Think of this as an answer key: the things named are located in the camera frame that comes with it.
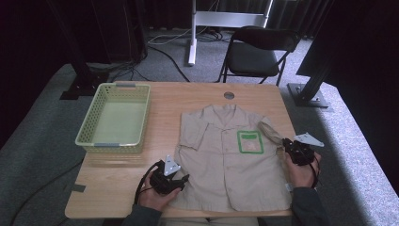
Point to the white metal stand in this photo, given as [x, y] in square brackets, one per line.
[219, 19]

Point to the grey tape strip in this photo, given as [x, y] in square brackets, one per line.
[79, 187]

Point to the beige short-sleeved shirt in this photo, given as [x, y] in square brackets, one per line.
[226, 163]

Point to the person's right hand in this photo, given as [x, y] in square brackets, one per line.
[302, 174]

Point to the black folding chair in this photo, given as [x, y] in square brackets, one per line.
[255, 56]

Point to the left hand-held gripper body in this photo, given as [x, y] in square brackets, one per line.
[164, 180]

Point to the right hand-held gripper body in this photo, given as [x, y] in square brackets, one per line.
[302, 152]

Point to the light green plastic basket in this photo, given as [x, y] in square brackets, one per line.
[117, 122]

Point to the person's left hand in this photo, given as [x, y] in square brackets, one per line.
[156, 199]

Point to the black metal stand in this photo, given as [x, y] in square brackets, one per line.
[309, 94]
[83, 78]

